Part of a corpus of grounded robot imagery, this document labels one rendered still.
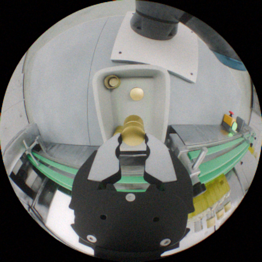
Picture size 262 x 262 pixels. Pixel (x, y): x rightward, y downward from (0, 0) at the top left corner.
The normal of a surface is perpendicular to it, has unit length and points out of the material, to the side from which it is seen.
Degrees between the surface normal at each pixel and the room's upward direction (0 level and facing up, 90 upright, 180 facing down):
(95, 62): 0
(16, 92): 90
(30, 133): 90
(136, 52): 0
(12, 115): 90
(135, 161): 90
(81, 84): 0
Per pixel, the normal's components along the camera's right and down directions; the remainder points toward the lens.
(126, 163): -0.06, -0.87
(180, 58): -0.04, 0.50
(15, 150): 1.00, -0.03
